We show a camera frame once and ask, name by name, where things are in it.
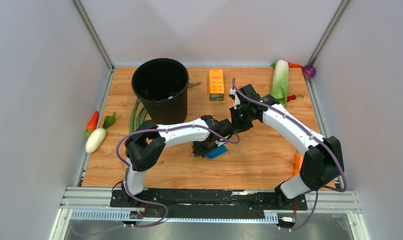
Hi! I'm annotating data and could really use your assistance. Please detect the aluminium frame rail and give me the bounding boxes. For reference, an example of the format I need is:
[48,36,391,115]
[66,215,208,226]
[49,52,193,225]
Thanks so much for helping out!
[49,187,370,240]

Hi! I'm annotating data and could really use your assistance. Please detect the white radish with leaves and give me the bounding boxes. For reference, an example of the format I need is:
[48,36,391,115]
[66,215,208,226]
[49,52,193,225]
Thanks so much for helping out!
[85,111,117,154]

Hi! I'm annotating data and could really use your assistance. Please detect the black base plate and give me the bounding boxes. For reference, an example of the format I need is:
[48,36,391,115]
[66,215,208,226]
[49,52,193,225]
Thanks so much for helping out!
[110,188,308,219]

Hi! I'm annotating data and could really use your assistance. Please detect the orange juice box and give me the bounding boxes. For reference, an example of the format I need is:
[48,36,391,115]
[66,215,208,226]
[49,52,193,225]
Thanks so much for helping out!
[294,151,303,175]

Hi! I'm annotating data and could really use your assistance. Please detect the orange carrot at left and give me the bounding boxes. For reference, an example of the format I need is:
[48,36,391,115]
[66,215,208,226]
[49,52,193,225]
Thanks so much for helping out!
[83,111,100,139]

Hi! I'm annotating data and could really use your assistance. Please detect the green long beans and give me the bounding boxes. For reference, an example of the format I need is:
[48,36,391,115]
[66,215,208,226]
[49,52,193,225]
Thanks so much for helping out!
[128,81,202,133]

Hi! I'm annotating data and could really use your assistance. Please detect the purple onion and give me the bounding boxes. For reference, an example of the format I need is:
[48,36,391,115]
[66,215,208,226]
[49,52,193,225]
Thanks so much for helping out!
[302,65,317,78]

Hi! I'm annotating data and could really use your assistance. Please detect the orange carrot at back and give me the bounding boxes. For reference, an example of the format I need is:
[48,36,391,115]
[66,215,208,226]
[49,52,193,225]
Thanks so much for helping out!
[288,62,304,69]

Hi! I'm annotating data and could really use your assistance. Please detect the napa cabbage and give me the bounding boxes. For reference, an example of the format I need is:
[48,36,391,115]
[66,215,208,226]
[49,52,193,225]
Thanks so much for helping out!
[271,60,289,106]

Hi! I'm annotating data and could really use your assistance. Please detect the yellow orange carton box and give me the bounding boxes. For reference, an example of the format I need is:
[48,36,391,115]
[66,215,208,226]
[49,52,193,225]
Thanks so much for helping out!
[209,69,225,101]

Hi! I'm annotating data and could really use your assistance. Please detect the orange carrot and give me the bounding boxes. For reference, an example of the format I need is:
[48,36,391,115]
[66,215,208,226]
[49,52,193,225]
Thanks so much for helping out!
[288,62,304,69]
[83,111,100,139]

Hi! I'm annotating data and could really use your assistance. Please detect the black plastic bin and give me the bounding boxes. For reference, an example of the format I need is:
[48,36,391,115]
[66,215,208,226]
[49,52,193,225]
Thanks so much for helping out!
[131,58,189,125]

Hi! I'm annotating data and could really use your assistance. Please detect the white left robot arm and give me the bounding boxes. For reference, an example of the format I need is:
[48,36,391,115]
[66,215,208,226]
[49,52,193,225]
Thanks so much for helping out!
[120,115,236,208]

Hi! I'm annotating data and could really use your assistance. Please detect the red chili pepper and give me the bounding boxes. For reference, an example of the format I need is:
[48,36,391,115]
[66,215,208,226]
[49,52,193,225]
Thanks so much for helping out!
[286,94,304,103]

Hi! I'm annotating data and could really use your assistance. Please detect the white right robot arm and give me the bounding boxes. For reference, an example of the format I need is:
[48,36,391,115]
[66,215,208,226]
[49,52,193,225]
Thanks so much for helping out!
[229,84,344,210]

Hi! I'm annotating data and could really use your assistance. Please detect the blue plastic dustpan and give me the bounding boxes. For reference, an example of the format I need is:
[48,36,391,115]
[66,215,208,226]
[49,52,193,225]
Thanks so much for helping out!
[205,144,228,159]

